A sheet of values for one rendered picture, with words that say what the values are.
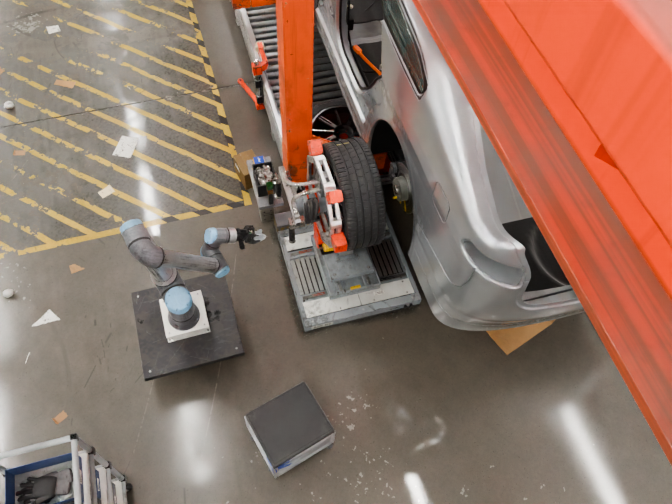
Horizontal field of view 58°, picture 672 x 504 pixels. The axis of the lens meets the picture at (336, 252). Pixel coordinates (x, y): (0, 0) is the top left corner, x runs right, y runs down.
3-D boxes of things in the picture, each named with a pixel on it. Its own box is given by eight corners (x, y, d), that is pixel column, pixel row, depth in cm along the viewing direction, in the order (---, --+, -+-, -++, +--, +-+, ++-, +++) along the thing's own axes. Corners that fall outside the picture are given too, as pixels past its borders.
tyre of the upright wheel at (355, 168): (393, 201, 325) (357, 113, 357) (351, 210, 320) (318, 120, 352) (379, 263, 381) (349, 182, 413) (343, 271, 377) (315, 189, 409)
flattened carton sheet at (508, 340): (564, 315, 425) (566, 313, 422) (506, 356, 407) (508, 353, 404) (534, 283, 438) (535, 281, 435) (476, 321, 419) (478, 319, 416)
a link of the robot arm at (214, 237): (201, 235, 350) (207, 224, 343) (222, 234, 357) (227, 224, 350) (206, 248, 345) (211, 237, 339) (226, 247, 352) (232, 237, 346)
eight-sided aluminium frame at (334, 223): (339, 260, 373) (343, 207, 328) (328, 262, 372) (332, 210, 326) (315, 192, 401) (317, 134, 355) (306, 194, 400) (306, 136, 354)
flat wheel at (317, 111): (402, 163, 458) (407, 141, 438) (329, 199, 437) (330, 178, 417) (354, 108, 486) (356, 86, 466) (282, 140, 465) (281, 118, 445)
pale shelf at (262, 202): (283, 205, 413) (283, 202, 411) (259, 210, 410) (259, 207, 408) (269, 158, 435) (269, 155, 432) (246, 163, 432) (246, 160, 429)
